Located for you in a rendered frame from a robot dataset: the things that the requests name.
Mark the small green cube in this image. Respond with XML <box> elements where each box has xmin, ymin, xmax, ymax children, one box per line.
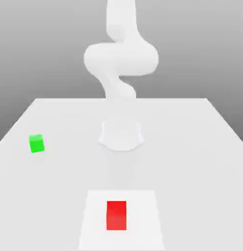
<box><xmin>28</xmin><ymin>133</ymin><xmax>46</xmax><ymax>153</ymax></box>

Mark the small red cube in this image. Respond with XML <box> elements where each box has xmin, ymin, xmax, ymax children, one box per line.
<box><xmin>106</xmin><ymin>200</ymin><xmax>127</xmax><ymax>231</ymax></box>

